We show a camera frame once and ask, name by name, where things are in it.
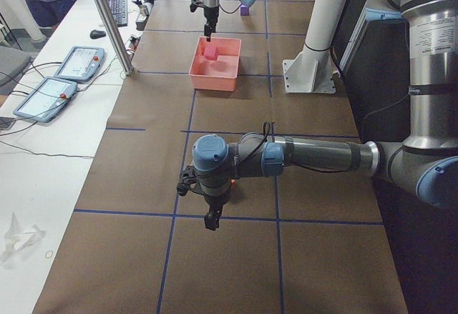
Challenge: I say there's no purple foam block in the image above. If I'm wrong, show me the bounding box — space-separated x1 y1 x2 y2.
240 4 250 16

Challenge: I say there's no wrist black camera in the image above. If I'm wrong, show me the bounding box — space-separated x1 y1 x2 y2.
176 165 196 197
190 0 205 13

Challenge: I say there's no black keyboard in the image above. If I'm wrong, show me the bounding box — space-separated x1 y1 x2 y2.
107 0 128 26

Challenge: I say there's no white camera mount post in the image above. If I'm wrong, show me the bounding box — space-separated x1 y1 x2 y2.
283 0 346 94

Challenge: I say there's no far teach pendant tablet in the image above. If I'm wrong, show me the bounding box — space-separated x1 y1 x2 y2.
54 46 105 82

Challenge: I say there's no teach pendant tablet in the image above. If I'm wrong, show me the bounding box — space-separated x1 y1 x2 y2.
54 46 105 82
13 77 78 123

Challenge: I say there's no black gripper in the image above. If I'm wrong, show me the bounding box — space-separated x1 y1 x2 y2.
204 6 218 41
204 194 230 230

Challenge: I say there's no pink plastic bin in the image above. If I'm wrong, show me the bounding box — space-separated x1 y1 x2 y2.
189 36 241 92

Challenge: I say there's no crumpled white paper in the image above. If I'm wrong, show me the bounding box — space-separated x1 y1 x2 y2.
1 212 47 264

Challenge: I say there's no near teach pendant tablet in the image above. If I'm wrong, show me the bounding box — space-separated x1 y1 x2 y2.
13 77 78 123

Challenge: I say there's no aluminium frame post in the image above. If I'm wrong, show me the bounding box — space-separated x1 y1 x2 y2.
94 0 134 76

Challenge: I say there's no red foam block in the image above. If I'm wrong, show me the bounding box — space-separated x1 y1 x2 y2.
203 44 219 61

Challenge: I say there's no black computer mouse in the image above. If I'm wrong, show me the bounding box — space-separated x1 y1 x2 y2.
89 29 106 39

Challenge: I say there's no small metal cup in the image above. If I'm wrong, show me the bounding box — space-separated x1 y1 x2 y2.
139 4 149 16

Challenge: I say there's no rubber band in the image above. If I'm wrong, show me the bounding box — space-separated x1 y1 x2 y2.
44 250 54 259

